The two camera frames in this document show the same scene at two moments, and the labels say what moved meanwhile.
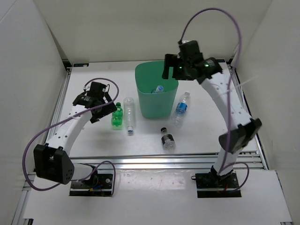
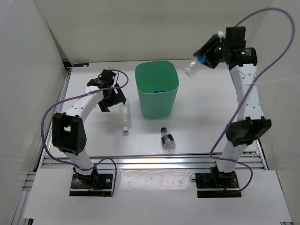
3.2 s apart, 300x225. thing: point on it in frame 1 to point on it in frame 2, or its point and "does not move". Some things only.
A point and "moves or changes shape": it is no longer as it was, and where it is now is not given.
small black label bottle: [168, 140] does not move
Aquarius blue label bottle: [177, 116] moves or changes shape
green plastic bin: [149, 76] does not move
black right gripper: [172, 60] to [212, 41]
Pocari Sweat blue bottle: [159, 89] moves or changes shape
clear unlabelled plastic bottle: [129, 113] moves or changes shape
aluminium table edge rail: [165, 161] does not move
